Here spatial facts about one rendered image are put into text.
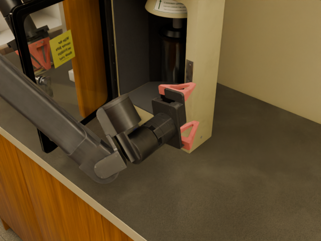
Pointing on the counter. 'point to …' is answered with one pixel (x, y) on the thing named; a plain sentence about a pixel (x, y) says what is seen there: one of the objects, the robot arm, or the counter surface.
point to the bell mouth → (166, 8)
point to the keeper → (189, 71)
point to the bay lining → (137, 44)
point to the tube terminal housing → (198, 65)
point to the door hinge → (111, 47)
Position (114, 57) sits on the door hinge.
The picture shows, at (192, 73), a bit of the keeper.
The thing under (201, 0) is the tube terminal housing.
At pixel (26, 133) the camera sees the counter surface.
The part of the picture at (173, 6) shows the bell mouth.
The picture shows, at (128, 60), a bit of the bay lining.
